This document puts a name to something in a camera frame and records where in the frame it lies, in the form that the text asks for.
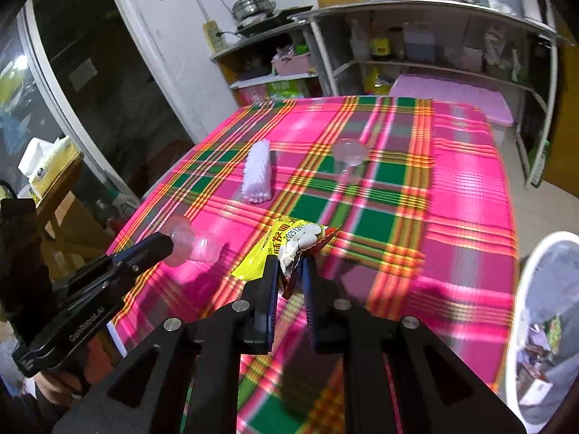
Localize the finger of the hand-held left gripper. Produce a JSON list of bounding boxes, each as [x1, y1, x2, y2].
[[54, 233, 175, 323]]

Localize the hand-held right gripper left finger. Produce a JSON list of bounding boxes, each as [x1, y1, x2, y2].
[[52, 255, 281, 434]]

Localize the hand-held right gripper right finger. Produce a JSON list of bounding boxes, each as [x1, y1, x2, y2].
[[296, 255, 528, 434]]

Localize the yellow snack packet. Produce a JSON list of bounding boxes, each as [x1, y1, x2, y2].
[[231, 218, 338, 299]]

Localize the clear cup with red rim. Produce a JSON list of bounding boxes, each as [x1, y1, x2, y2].
[[165, 216, 224, 268]]

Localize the white trash bin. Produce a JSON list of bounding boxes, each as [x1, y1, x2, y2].
[[503, 230, 579, 428]]

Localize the person's left hand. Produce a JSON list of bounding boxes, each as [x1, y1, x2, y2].
[[34, 364, 91, 406]]

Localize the wooden stand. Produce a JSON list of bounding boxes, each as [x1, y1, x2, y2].
[[31, 151, 124, 282]]

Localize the yellow tissue box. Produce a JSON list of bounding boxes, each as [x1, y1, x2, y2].
[[17, 134, 76, 198]]

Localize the white foam net sleeve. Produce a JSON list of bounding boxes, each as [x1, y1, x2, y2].
[[242, 139, 273, 204]]

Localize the clear plastic cup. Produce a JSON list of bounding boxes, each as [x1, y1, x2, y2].
[[331, 137, 368, 177]]

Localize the pink plaid tablecloth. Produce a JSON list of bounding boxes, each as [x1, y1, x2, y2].
[[109, 95, 519, 434]]

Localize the dark glass sliding door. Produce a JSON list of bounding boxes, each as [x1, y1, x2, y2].
[[0, 0, 200, 218]]

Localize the pink printed box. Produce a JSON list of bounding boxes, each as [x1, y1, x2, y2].
[[238, 86, 269, 109]]

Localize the yellowish power strip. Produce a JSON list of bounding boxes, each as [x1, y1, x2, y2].
[[202, 20, 227, 54]]

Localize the pink plastic basket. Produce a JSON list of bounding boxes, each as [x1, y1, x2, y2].
[[271, 51, 313, 78]]

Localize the small white shelf unit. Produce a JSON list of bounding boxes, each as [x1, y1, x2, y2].
[[210, 20, 327, 107]]

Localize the storage box with pink lid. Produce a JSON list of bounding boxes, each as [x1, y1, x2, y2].
[[391, 73, 515, 146]]

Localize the yellow oil bottle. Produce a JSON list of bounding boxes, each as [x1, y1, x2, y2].
[[368, 31, 394, 61]]

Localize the black induction cooktop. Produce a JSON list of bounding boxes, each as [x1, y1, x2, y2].
[[234, 5, 314, 38]]

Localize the steel pot with lid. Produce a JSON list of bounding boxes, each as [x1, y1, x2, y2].
[[232, 0, 277, 23]]

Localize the grey plastic container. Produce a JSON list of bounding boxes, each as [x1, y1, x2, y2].
[[403, 22, 438, 64]]

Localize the yellow wooden door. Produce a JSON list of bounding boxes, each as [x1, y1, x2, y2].
[[540, 22, 579, 200]]

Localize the long white shelf unit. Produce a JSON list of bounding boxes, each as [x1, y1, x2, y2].
[[289, 0, 573, 189]]

